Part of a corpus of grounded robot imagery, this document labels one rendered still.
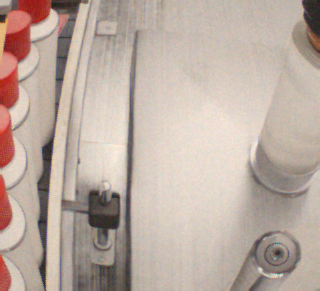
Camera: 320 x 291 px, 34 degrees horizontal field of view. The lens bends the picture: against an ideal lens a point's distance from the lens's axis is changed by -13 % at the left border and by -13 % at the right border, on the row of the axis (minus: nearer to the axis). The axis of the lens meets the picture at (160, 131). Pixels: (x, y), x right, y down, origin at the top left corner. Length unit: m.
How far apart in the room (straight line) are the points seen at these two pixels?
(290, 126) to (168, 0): 0.41
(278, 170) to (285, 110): 0.08
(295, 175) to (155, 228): 0.15
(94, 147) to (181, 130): 0.10
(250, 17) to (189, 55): 0.21
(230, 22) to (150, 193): 0.37
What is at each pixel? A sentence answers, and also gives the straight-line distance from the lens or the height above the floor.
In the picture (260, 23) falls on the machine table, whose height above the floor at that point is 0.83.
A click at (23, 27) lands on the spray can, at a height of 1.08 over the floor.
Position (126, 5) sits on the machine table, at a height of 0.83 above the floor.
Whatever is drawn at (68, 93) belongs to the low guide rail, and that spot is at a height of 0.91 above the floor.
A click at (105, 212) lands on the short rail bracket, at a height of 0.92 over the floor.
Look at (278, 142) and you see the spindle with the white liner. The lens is 0.55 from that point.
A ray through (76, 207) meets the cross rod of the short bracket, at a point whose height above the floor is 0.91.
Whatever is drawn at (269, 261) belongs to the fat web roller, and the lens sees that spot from 0.34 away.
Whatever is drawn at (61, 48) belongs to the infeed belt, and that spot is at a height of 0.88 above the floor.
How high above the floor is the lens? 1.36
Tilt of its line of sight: 50 degrees down
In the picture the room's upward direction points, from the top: 11 degrees clockwise
